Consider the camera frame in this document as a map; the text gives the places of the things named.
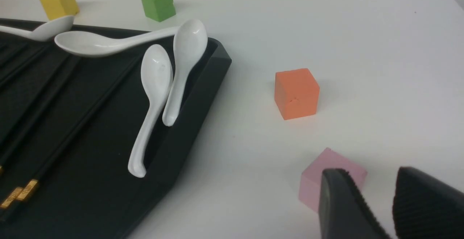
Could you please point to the pink cube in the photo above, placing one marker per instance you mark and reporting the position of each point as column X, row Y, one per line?
column 310, row 181

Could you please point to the black chopstick gold band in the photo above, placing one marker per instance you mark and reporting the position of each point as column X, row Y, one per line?
column 36, row 133
column 20, row 196

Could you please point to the white ceramic spoon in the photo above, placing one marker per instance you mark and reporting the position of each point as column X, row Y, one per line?
column 156, row 79
column 189, row 45
column 87, row 44
column 45, row 31

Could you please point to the yellow cube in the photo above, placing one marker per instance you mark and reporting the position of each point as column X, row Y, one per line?
column 59, row 8

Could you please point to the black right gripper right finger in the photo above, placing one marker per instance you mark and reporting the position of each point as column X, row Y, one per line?
column 426, row 208

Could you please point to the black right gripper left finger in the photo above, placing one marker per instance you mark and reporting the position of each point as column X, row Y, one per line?
column 343, row 212

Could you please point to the orange cube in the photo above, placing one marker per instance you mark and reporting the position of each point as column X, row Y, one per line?
column 296, row 93

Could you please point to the green cube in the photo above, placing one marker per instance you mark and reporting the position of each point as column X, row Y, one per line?
column 159, row 10

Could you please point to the black plastic tray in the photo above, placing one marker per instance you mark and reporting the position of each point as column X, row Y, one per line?
column 90, row 194

